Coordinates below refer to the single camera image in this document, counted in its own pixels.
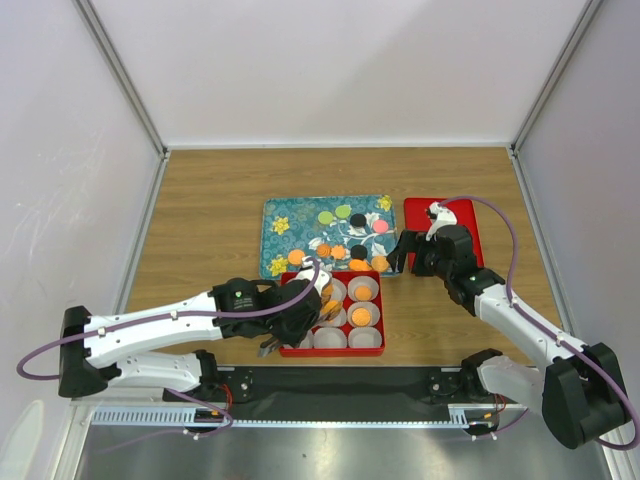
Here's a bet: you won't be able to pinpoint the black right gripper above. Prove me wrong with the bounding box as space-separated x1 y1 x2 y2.
385 229 452 281

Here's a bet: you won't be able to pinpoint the metal tongs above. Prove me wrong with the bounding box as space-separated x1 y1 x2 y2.
255 282 334 359

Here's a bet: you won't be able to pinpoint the orange swirl cookie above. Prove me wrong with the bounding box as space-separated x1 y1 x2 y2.
316 243 332 258
320 300 342 322

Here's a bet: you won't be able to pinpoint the orange plain oval cookie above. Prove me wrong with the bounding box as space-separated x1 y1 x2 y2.
353 285 373 302

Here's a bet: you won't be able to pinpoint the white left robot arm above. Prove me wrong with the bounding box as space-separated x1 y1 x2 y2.
58 270 330 400

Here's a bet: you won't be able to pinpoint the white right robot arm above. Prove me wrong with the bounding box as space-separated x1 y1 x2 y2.
387 225 639 449

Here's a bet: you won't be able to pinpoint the white paper cup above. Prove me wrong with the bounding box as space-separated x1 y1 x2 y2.
330 277 347 302
317 302 346 327
347 302 381 327
297 330 314 349
313 327 348 349
347 327 383 349
347 275 379 302

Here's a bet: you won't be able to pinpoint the large orange dotted cookie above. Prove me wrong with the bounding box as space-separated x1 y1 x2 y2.
371 255 390 273

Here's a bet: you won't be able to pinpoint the red box lid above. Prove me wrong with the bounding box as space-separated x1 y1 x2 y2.
403 197 484 266

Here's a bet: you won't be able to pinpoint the pink sandwich cookie right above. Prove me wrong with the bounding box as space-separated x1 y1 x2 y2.
372 219 389 234

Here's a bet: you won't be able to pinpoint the black sandwich cookie lower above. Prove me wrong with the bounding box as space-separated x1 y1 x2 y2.
350 245 368 260

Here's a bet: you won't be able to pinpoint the black sandwich cookie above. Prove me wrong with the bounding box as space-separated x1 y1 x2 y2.
350 214 367 228
350 245 368 260

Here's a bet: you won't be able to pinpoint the orange fish cookie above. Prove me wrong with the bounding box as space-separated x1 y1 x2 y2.
348 259 372 272

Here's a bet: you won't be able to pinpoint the teal floral tray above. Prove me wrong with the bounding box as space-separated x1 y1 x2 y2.
259 194 398 279

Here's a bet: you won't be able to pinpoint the black sandwich cookie upper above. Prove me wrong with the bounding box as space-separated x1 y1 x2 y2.
350 214 367 228

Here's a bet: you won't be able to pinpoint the red cookie box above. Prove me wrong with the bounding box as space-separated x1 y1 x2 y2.
279 271 386 358

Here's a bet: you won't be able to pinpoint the orange dotted sandwich cookie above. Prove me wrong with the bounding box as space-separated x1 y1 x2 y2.
287 249 306 266

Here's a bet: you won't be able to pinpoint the orange flower cookie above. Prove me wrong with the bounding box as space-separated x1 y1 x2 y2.
331 245 346 260

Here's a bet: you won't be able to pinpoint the green cookie right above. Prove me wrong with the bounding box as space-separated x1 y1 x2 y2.
335 205 351 219

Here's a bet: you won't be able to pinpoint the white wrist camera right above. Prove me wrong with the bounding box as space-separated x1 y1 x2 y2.
425 201 458 241

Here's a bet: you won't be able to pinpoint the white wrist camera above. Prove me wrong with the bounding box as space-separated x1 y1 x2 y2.
425 201 458 241
294 256 332 294

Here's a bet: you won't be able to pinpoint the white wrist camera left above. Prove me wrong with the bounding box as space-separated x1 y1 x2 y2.
294 256 332 294

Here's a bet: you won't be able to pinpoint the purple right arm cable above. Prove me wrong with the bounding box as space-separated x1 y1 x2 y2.
439 195 640 451

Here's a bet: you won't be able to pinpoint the white slotted cable duct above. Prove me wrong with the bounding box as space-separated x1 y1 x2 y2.
91 406 494 429

